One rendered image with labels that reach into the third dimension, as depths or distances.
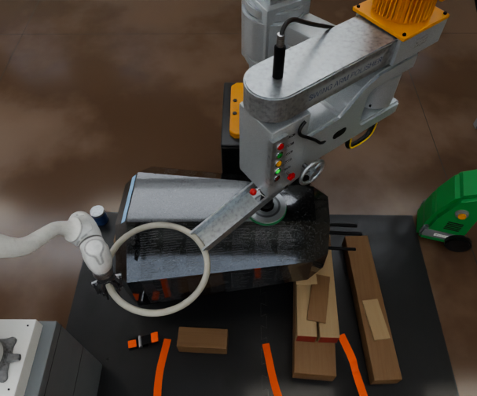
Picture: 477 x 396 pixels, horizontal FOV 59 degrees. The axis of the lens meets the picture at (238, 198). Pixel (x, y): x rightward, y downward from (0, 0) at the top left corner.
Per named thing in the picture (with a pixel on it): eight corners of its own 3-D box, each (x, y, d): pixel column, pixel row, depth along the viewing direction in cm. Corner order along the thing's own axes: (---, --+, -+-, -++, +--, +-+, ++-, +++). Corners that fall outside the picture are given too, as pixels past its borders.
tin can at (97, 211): (104, 227, 315) (100, 218, 305) (92, 224, 317) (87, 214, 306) (110, 216, 321) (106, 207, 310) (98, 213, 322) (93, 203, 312)
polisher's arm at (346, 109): (363, 105, 238) (387, 27, 198) (394, 130, 228) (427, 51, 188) (259, 166, 214) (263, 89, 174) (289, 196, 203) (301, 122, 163)
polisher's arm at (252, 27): (229, 48, 240) (228, 6, 219) (267, 21, 255) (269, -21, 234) (339, 108, 211) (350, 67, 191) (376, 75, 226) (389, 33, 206)
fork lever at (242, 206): (293, 146, 220) (291, 141, 215) (318, 170, 211) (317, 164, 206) (188, 231, 213) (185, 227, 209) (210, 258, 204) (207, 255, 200)
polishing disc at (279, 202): (238, 211, 224) (238, 210, 223) (258, 184, 235) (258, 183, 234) (273, 230, 218) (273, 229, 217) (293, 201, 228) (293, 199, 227)
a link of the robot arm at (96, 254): (118, 269, 177) (106, 245, 184) (111, 249, 165) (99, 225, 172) (93, 280, 173) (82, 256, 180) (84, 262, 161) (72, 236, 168)
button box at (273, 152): (279, 175, 188) (284, 130, 165) (283, 179, 187) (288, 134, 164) (265, 184, 186) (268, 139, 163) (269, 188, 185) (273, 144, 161)
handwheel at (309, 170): (309, 163, 206) (313, 142, 194) (323, 176, 201) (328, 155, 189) (285, 177, 201) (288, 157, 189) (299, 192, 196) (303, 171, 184)
